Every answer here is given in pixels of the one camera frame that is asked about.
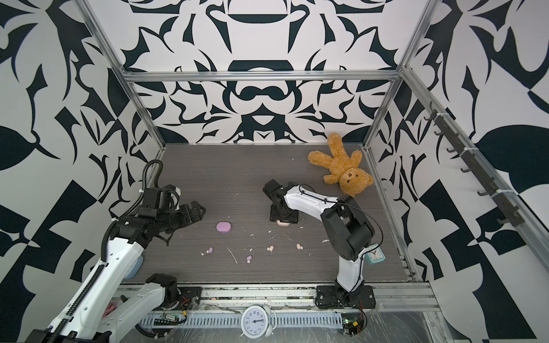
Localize right circuit board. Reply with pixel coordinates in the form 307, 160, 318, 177
342, 312, 367, 337

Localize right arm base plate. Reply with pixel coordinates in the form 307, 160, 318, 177
315, 284, 377, 310

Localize aluminium front rail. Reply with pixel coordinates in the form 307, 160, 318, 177
177, 282, 440, 314

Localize light blue alarm clock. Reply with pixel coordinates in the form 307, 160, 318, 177
123, 256, 144, 280

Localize circuit board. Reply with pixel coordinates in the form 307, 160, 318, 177
153, 312, 187, 326
342, 312, 367, 337

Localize aluminium frame back bar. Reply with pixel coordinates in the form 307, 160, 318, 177
122, 70, 398, 82

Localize white analog clock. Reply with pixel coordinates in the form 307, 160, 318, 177
240, 304, 277, 340

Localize white slotted cable duct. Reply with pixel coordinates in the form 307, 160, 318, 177
139, 312, 356, 330

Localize brown teddy bear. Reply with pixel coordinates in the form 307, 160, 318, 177
307, 133, 374, 197

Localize pink toy figure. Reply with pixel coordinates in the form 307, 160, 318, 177
103, 302, 117, 317

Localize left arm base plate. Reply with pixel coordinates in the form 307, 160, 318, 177
178, 286, 203, 309

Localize left circuit board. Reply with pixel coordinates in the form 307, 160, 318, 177
153, 312, 187, 326

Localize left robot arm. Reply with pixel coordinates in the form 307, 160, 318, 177
27, 159, 206, 342

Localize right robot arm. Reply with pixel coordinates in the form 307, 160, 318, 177
263, 180, 380, 297

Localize black wall hook rack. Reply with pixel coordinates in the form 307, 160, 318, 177
426, 108, 526, 227

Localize teal small box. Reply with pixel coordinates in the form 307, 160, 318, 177
364, 244, 386, 264

